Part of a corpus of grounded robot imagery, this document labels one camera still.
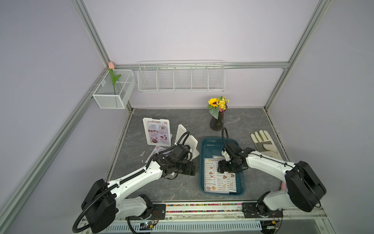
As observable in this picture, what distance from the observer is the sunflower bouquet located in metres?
0.89

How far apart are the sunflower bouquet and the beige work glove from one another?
32 centimetres

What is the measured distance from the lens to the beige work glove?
96 cm
